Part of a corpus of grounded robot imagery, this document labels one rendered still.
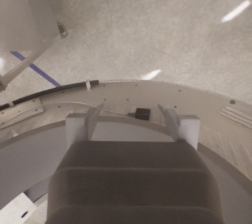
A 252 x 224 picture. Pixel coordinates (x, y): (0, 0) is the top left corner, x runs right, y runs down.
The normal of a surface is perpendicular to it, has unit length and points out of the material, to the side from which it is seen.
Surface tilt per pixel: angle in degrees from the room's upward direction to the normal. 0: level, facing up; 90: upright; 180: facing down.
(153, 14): 0
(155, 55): 0
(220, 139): 90
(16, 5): 0
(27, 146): 37
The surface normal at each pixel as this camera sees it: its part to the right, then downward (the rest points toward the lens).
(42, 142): 0.40, 0.52
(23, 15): -0.13, 0.61
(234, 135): -0.11, -0.79
